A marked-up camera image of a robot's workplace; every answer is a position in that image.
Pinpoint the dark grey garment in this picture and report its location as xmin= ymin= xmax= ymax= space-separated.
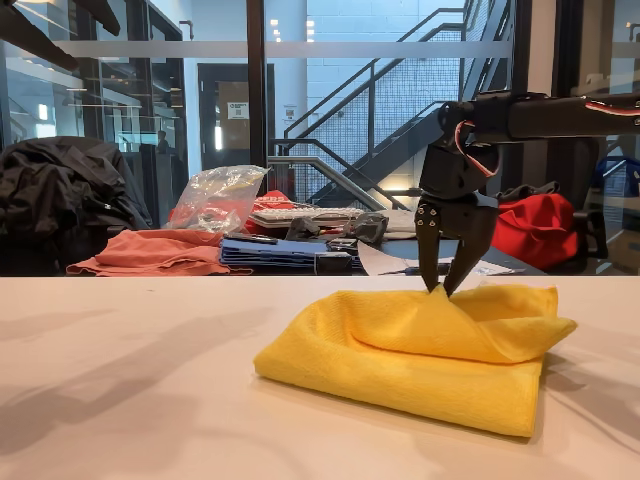
xmin=492 ymin=180 xmax=561 ymax=204

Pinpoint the black framed door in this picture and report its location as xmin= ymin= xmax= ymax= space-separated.
xmin=197 ymin=63 xmax=276 ymax=171

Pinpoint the dark desk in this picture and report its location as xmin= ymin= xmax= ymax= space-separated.
xmin=64 ymin=227 xmax=549 ymax=277

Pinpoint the beige folded cloth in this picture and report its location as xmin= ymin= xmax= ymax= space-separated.
xmin=379 ymin=208 xmax=419 ymax=241

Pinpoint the arm wrist cable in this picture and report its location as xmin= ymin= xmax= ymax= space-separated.
xmin=453 ymin=118 xmax=502 ymax=180

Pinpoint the cardboard box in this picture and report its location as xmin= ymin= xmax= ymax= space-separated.
xmin=607 ymin=229 xmax=640 ymax=275

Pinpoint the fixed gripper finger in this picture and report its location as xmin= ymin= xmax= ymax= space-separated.
xmin=74 ymin=0 xmax=122 ymax=37

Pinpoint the clear plastic bag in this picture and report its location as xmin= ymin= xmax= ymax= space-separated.
xmin=164 ymin=163 xmax=271 ymax=235

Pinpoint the blue black screwdriver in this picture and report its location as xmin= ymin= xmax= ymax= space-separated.
xmin=379 ymin=261 xmax=459 ymax=276

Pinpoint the white lined paper sheet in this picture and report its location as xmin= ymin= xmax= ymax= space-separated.
xmin=358 ymin=243 xmax=529 ymax=276

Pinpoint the red cloth white print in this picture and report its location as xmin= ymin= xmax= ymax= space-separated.
xmin=168 ymin=189 xmax=297 ymax=236

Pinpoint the black jacket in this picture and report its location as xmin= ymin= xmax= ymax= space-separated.
xmin=0 ymin=135 xmax=154 ymax=276

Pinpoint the white keyboard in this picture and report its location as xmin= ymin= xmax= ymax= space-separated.
xmin=248 ymin=206 xmax=366 ymax=230

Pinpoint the black office chair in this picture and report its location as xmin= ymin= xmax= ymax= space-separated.
xmin=477 ymin=126 xmax=610 ymax=274

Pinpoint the blue crate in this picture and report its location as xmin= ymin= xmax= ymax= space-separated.
xmin=598 ymin=157 xmax=640 ymax=216

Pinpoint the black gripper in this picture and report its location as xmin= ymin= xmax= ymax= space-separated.
xmin=413 ymin=143 xmax=501 ymax=297

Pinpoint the grey crumpled plastic bag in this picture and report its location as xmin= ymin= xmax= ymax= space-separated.
xmin=352 ymin=211 xmax=390 ymax=245

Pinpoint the blue folder stack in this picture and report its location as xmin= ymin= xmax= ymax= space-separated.
xmin=218 ymin=236 xmax=364 ymax=267

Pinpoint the small black box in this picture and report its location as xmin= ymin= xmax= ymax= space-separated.
xmin=314 ymin=251 xmax=353 ymax=276

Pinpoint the dark crumpled plastic bag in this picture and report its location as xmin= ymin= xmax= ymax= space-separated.
xmin=284 ymin=215 xmax=321 ymax=241

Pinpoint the black metal staircase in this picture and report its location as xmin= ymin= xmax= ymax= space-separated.
xmin=267 ymin=0 xmax=516 ymax=211

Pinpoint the yellow microfiber towel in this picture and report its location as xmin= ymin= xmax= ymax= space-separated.
xmin=253 ymin=282 xmax=579 ymax=439

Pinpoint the red bag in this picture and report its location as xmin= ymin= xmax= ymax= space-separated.
xmin=489 ymin=192 xmax=581 ymax=271

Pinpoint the orange shirt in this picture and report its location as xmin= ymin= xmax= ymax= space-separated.
xmin=65 ymin=228 xmax=255 ymax=277

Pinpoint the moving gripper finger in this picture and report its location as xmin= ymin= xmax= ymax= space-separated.
xmin=0 ymin=2 xmax=80 ymax=72

